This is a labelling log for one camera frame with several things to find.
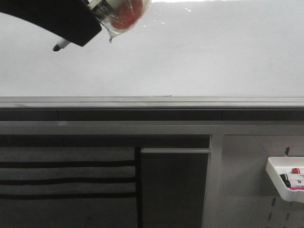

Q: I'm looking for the white whiteboard with aluminium frame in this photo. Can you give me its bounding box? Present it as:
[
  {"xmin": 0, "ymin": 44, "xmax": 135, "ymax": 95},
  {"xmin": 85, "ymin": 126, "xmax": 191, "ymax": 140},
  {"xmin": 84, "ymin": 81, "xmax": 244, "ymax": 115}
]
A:
[{"xmin": 0, "ymin": 0, "xmax": 304, "ymax": 108}]

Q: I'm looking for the white black-tip whiteboard marker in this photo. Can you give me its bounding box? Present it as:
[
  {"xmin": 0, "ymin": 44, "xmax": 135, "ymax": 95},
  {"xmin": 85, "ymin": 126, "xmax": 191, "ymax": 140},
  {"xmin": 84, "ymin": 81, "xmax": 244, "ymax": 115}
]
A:
[{"xmin": 52, "ymin": 0, "xmax": 152, "ymax": 52}]

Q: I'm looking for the black-capped white marker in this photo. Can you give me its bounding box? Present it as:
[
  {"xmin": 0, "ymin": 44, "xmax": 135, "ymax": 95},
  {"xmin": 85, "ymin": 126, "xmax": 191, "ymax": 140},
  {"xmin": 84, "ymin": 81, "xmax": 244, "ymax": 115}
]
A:
[
  {"xmin": 284, "ymin": 180, "xmax": 304, "ymax": 188},
  {"xmin": 279, "ymin": 173, "xmax": 304, "ymax": 182}
]

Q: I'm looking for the grey slotted stand panel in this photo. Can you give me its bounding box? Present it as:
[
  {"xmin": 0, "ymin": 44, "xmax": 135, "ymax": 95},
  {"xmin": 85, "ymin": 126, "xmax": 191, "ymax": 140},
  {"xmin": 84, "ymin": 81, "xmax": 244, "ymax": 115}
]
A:
[{"xmin": 204, "ymin": 135, "xmax": 304, "ymax": 228}]

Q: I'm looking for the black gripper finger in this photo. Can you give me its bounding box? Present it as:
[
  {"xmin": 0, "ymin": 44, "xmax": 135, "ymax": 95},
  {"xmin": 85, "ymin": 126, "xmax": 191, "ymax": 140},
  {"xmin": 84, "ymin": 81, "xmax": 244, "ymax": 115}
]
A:
[{"xmin": 0, "ymin": 0, "xmax": 102, "ymax": 47}]

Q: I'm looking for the dark grey panel with rail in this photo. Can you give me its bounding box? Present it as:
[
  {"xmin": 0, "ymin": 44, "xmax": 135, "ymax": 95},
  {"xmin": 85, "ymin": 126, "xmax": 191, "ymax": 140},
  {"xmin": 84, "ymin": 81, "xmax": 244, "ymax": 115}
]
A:
[{"xmin": 141, "ymin": 148, "xmax": 209, "ymax": 228}]

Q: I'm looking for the grey fabric organizer with pockets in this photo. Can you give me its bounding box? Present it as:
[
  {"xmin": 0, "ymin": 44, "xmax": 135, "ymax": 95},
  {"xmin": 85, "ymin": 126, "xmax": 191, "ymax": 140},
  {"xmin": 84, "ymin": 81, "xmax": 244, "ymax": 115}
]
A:
[{"xmin": 0, "ymin": 147, "xmax": 143, "ymax": 228}]

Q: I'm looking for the red-capped white marker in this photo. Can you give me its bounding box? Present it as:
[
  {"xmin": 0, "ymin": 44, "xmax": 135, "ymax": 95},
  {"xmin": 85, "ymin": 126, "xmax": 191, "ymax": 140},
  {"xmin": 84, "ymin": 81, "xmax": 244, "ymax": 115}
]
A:
[{"xmin": 291, "ymin": 167, "xmax": 304, "ymax": 175}]

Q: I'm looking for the white plastic marker tray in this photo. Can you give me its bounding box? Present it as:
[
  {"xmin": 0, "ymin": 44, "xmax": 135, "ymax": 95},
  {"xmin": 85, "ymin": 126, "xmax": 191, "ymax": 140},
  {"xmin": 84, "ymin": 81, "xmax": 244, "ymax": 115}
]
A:
[{"xmin": 266, "ymin": 157, "xmax": 304, "ymax": 203}]

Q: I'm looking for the pink marker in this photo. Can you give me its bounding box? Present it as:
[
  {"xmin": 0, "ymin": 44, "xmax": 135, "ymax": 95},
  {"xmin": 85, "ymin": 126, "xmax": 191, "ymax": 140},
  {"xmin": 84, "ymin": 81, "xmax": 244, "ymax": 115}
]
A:
[{"xmin": 290, "ymin": 186, "xmax": 304, "ymax": 190}]

